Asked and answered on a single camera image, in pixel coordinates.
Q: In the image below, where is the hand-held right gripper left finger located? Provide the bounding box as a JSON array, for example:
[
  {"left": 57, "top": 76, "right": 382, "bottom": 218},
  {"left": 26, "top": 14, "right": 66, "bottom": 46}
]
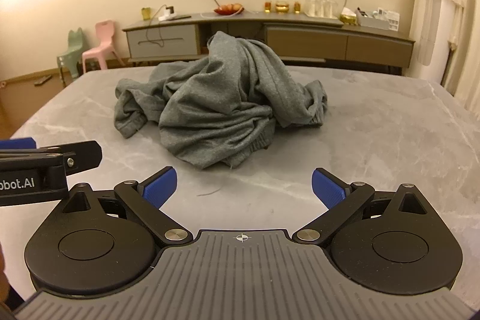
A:
[{"left": 60, "top": 166, "right": 194, "bottom": 247}]

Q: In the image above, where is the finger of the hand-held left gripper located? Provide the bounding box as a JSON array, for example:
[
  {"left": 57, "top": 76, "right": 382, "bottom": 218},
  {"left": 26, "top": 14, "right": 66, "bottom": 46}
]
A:
[
  {"left": 0, "top": 137, "right": 37, "bottom": 152},
  {"left": 0, "top": 140, "right": 103, "bottom": 178}
]

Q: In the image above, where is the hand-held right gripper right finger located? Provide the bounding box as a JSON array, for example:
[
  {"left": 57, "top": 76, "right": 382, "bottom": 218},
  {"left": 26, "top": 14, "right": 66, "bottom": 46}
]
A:
[{"left": 292, "top": 167, "right": 429, "bottom": 246}]

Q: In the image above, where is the green plastic child chair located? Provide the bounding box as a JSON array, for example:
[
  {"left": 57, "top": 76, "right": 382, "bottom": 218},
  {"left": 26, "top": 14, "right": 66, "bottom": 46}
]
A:
[{"left": 56, "top": 28, "right": 85, "bottom": 86}]

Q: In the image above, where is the pink plastic child chair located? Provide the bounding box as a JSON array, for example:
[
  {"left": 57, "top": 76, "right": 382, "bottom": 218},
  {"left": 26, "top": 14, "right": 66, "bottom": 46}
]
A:
[{"left": 82, "top": 20, "right": 126, "bottom": 73}]

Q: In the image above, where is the long low media cabinet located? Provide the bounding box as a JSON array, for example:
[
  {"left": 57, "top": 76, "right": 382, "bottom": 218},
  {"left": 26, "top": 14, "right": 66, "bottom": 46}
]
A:
[{"left": 122, "top": 10, "right": 415, "bottom": 77}]

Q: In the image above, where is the golden tissue box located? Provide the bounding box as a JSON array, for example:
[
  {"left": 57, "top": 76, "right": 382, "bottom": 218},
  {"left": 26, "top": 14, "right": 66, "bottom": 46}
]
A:
[{"left": 339, "top": 7, "right": 358, "bottom": 24}]

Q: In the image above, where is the grey storage box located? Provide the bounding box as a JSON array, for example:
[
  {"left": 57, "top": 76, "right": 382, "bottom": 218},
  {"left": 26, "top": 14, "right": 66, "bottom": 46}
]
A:
[{"left": 355, "top": 7, "right": 401, "bottom": 31}]

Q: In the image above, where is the set of clear glasses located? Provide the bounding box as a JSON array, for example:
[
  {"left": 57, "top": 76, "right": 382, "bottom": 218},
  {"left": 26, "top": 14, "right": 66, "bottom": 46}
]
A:
[{"left": 304, "top": 0, "right": 337, "bottom": 19}]

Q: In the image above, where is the red plate of fruit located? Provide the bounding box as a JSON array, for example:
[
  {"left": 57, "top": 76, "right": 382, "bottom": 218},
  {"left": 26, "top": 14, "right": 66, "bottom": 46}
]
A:
[{"left": 214, "top": 3, "right": 245, "bottom": 15}]

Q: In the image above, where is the cream curtain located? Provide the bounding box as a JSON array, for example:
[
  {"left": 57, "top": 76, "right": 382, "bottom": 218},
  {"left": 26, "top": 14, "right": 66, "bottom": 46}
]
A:
[{"left": 407, "top": 0, "right": 480, "bottom": 111}]

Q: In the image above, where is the black cable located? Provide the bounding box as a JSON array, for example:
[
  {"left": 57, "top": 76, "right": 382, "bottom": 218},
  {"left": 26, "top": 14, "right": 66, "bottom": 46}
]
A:
[{"left": 137, "top": 18, "right": 166, "bottom": 47}]

